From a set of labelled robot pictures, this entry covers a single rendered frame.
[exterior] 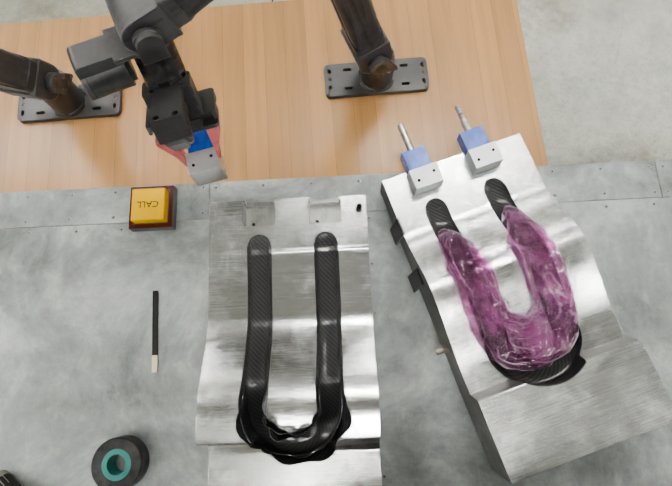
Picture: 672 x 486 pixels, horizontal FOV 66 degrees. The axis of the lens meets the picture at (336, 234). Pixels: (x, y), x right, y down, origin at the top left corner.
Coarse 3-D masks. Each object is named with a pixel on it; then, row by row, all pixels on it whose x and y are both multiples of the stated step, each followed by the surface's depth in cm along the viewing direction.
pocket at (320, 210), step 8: (312, 200) 87; (320, 200) 87; (328, 200) 87; (336, 200) 87; (312, 208) 88; (320, 208) 88; (328, 208) 88; (336, 208) 88; (312, 216) 88; (320, 216) 88; (328, 216) 88; (336, 216) 88
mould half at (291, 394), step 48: (240, 240) 84; (288, 240) 84; (240, 288) 83; (288, 288) 83; (240, 336) 81; (288, 336) 80; (240, 384) 75; (288, 384) 75; (240, 480) 78; (288, 480) 78; (336, 480) 78
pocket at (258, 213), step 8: (248, 208) 89; (256, 208) 89; (264, 208) 89; (272, 208) 89; (248, 216) 88; (256, 216) 88; (264, 216) 88; (272, 216) 88; (248, 224) 88; (256, 224) 88; (264, 224) 88; (272, 224) 88
